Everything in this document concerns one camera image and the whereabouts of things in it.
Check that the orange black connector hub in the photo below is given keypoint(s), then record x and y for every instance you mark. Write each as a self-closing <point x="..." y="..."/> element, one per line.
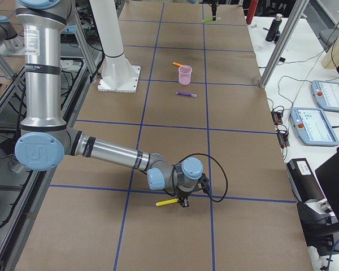
<point x="277" y="117"/>

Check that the black monitor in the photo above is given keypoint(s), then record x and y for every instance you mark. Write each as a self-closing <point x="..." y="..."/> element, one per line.
<point x="328" y="177"/>

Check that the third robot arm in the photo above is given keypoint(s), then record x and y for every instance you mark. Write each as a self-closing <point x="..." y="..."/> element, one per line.
<point x="8" y="35"/>

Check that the red bottle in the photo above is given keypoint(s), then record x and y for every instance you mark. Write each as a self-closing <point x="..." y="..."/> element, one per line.
<point x="251" y="11"/>

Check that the yellow marker pen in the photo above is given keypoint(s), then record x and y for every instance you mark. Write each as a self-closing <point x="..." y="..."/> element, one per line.
<point x="167" y="202"/>

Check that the black box with label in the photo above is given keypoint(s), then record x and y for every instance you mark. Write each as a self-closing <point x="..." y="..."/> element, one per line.
<point x="303" y="182"/>

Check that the black water bottle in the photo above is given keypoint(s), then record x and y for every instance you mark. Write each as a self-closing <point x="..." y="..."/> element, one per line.
<point x="274" y="28"/>

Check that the green marker pen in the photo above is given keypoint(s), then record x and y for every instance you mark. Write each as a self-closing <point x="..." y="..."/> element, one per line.
<point x="211" y="20"/>

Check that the far teach pendant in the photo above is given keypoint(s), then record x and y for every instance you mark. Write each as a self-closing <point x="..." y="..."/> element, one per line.
<point x="326" y="94"/>

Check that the aluminium frame post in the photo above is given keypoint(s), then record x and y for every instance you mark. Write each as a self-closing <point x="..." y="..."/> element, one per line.
<point x="289" y="27"/>

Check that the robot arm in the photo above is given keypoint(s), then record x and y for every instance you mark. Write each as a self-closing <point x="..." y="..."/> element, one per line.
<point x="45" y="137"/>
<point x="203" y="2"/>

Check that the teach pendant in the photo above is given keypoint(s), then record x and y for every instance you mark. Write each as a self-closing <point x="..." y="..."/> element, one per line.
<point x="313" y="127"/>
<point x="326" y="94"/>

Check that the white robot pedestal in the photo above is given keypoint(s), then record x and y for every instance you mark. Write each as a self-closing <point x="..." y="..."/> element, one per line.
<point x="117" y="73"/>

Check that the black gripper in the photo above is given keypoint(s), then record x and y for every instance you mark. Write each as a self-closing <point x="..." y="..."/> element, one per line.
<point x="183" y="196"/>
<point x="213" y="9"/>

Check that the near teach pendant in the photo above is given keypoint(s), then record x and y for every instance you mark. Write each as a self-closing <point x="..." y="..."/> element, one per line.
<point x="313" y="127"/>

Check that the purple marker pen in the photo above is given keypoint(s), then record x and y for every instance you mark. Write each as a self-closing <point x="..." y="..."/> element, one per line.
<point x="184" y="94"/>

